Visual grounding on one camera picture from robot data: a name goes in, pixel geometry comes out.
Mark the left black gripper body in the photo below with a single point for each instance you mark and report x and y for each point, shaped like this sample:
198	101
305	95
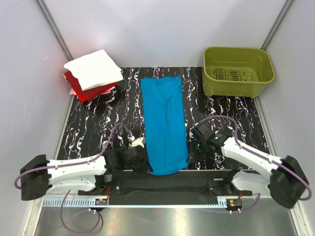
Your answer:
140	167

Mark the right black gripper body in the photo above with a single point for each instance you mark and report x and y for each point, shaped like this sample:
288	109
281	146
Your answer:
198	151

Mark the blue t-shirt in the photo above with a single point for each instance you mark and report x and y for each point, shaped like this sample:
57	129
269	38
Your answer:
164	120

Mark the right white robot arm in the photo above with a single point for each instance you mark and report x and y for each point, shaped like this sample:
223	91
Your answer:
281	178

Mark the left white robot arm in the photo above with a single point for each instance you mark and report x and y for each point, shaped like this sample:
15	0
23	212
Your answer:
87	176

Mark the black marble pattern mat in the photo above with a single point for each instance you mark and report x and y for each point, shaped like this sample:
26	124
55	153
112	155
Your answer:
107	121

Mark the folded red t-shirt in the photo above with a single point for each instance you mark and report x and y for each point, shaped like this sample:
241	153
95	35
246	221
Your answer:
87	95

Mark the olive green plastic basket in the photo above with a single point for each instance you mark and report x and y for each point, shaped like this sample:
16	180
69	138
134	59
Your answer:
234	71

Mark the folded pink t-shirt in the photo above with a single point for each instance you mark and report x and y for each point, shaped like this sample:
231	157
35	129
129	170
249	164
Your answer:
72	92

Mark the folded white t-shirt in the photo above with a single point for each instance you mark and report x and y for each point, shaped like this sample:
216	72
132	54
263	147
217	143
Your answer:
94	70

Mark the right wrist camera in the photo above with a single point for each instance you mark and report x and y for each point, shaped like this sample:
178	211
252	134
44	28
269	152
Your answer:
204	134

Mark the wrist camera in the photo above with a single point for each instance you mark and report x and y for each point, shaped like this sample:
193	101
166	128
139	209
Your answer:
204	134
139	142

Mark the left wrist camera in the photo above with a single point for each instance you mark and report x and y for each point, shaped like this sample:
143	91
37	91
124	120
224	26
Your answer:
139	142

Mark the aluminium frame rail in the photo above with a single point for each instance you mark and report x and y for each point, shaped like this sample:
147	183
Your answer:
75	200

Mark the left corner aluminium post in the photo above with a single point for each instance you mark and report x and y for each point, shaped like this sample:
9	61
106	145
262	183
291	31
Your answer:
54	28

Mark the corner aluminium post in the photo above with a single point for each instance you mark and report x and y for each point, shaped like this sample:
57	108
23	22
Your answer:
277	23
54	28

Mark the right corner aluminium post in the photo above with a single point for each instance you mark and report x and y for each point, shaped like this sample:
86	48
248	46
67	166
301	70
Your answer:
277	23

